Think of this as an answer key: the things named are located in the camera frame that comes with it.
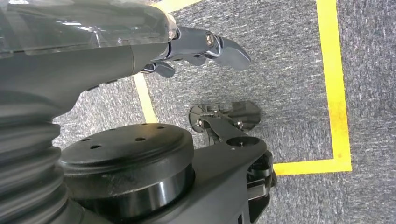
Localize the yellow floor tape square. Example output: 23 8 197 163
133 0 353 176

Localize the black round joint housing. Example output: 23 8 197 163
58 123 196 222

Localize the black castor wheel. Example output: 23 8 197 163
246 151 278 224

